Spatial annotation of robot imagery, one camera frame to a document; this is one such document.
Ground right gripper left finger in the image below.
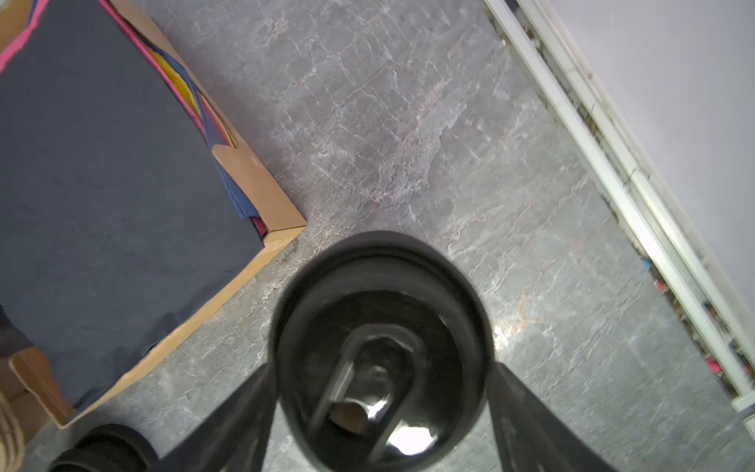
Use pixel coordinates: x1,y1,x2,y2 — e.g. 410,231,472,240
149,363,277,471

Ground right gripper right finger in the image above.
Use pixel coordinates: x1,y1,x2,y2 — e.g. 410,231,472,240
488,362,615,471

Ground stack of black lids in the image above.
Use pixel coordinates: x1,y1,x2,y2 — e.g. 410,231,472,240
47,424,158,472

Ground black paper coffee cup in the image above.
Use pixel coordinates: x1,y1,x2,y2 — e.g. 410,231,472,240
269,231,494,471

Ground brown pulp cup carriers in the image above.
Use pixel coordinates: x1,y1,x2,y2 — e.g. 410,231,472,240
1,393,26,471

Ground cardboard box of napkins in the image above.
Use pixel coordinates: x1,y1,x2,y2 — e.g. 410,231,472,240
1,1,306,429

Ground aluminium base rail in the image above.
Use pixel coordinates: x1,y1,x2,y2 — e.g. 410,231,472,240
483,1,754,433

